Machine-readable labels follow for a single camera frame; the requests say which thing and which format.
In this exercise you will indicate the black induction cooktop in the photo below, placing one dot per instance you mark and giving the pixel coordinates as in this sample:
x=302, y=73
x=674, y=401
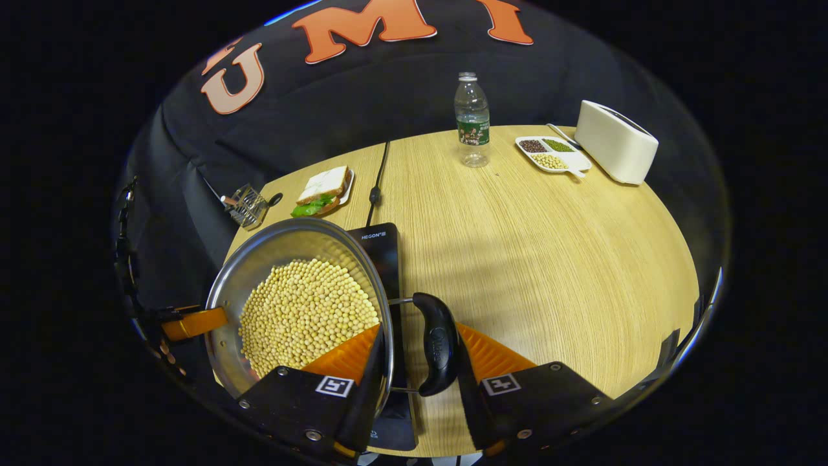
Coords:
x=381, y=252

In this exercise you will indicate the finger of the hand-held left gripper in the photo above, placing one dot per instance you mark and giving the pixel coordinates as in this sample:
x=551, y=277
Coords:
x=194, y=322

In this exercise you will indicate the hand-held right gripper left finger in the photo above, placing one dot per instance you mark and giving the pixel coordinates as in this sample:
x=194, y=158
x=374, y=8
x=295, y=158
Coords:
x=365, y=408

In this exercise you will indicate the white toaster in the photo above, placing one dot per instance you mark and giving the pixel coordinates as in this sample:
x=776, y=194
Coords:
x=614, y=145

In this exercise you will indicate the clear plastic water bottle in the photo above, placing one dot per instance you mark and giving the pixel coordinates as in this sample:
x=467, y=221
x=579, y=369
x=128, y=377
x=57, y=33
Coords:
x=472, y=123

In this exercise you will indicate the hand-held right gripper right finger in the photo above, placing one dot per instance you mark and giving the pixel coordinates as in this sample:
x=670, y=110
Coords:
x=472, y=408

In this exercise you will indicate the steel pot with soybeans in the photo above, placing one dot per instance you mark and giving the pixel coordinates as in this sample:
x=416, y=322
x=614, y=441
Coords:
x=304, y=310

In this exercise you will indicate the white divided dish with beans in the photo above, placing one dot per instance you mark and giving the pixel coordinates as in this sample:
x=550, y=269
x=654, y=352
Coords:
x=572, y=158

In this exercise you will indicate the sandwich with lettuce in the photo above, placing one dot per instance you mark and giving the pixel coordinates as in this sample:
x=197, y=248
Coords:
x=323, y=188

